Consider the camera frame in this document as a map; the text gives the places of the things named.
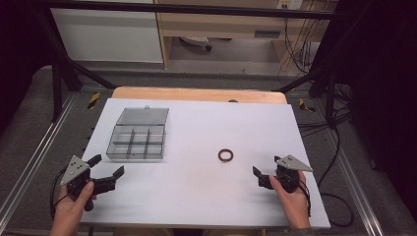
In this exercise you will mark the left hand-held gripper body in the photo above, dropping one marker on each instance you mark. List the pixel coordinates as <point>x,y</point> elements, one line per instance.
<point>76,168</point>

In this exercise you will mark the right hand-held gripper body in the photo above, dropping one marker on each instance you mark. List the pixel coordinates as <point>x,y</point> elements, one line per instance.
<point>290,163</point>

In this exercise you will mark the person's left hand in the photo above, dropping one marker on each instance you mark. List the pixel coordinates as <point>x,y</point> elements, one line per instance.
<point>70,205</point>

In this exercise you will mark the person's right hand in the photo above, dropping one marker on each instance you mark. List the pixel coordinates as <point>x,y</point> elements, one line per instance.
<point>293,205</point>

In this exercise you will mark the clear plastic compartment box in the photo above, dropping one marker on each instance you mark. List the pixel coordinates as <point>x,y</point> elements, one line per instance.
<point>139,136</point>

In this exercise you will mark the yellow black tape strip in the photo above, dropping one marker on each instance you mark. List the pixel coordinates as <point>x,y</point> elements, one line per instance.
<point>306,105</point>
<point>93,100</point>

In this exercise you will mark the white table board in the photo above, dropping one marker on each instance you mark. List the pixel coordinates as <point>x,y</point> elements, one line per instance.
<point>196,131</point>

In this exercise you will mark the wooden table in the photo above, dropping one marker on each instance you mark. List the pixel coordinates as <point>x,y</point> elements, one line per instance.
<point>183,94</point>

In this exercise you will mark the white cabinet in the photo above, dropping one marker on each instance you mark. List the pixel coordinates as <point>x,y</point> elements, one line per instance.
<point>105,36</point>

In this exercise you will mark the office chair base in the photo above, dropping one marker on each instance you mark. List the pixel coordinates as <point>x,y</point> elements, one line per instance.
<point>196,41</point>

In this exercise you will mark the light wooden desk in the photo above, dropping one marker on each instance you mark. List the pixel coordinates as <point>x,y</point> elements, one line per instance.
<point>223,23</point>

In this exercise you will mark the white power strip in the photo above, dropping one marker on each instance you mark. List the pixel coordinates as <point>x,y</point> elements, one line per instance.
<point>290,4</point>

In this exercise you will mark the aluminium floor rail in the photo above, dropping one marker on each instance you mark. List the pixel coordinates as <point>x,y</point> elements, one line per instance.
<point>42,144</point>
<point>352,183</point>

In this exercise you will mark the black metal frame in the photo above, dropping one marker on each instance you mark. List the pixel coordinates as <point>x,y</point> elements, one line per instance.
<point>196,10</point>

